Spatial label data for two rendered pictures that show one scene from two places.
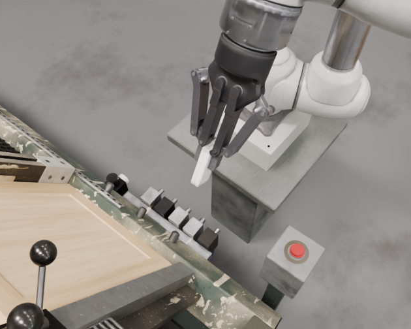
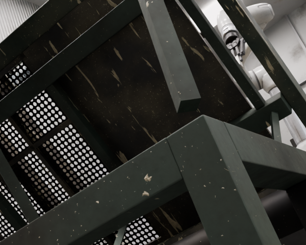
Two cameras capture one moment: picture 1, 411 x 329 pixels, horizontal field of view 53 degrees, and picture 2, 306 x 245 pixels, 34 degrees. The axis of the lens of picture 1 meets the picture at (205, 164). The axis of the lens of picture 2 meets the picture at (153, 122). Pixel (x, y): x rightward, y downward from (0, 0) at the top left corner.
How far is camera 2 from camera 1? 2.44 m
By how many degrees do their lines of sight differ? 81
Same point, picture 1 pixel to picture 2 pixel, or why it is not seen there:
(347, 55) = (302, 130)
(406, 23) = (255, 12)
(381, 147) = not seen: outside the picture
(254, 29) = (229, 27)
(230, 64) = (229, 35)
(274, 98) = not seen: hidden behind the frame
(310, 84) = not seen: hidden behind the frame
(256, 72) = (235, 34)
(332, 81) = not seen: outside the picture
